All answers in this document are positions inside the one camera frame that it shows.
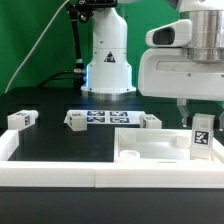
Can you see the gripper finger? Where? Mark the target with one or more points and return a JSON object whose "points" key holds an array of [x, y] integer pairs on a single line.
{"points": [[219, 117]]}

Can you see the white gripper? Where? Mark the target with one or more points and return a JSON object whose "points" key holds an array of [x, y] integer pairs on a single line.
{"points": [[173, 69]]}

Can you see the white square tabletop part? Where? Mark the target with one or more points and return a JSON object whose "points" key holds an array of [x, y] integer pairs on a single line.
{"points": [[166, 145]]}

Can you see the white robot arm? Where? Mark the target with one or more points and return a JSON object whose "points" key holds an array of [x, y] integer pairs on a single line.
{"points": [[109, 75]]}

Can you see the white U-shaped fence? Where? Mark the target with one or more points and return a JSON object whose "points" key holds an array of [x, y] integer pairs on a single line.
{"points": [[121, 174]]}

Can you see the printed marker sheet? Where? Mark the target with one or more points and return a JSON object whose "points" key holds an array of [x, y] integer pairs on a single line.
{"points": [[108, 117]]}

